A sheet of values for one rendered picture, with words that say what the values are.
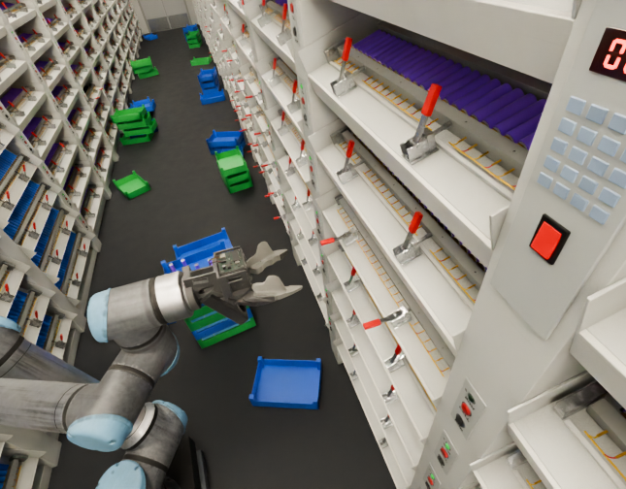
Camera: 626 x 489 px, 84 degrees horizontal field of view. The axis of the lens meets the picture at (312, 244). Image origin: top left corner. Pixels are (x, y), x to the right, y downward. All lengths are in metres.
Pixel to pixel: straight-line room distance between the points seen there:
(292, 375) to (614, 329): 1.53
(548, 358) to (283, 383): 1.46
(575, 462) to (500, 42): 0.41
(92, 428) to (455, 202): 0.64
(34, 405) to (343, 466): 1.11
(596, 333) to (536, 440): 0.19
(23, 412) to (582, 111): 0.90
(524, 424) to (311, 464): 1.21
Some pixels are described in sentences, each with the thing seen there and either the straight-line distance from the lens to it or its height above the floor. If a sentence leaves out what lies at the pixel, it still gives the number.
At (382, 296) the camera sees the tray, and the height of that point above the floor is 0.94.
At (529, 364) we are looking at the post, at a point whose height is 1.23.
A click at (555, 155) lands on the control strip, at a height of 1.43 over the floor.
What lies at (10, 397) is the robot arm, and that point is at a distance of 0.92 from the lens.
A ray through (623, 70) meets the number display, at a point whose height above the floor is 1.49.
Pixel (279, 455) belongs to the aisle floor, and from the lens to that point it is 1.65.
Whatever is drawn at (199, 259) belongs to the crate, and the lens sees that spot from 1.79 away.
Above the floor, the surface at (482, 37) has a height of 1.48.
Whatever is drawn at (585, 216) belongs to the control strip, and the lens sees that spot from 0.29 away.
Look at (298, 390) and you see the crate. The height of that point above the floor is 0.00.
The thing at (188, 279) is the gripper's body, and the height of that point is 1.12.
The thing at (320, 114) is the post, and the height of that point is 1.22.
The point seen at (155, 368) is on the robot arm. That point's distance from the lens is 0.77.
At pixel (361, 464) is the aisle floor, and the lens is 1.61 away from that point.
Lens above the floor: 1.56
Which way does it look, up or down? 43 degrees down
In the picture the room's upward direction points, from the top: 8 degrees counter-clockwise
